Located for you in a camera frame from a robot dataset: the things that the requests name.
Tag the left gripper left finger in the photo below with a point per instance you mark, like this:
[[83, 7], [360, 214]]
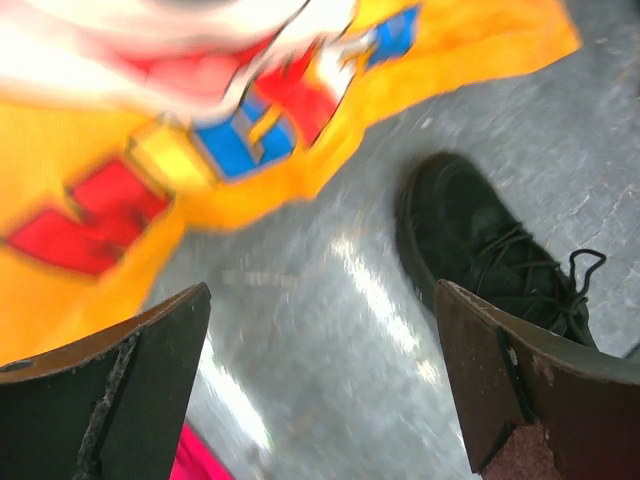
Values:
[[107, 406]]

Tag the folded magenta cloth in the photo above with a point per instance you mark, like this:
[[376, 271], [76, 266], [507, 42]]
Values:
[[194, 460]]

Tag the black sneaker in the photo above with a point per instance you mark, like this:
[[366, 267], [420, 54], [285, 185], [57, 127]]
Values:
[[452, 225]]

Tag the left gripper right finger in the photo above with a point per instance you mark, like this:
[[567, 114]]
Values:
[[532, 404]]

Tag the orange Mickey Mouse pillow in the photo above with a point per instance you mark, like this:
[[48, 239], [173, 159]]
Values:
[[123, 123]]

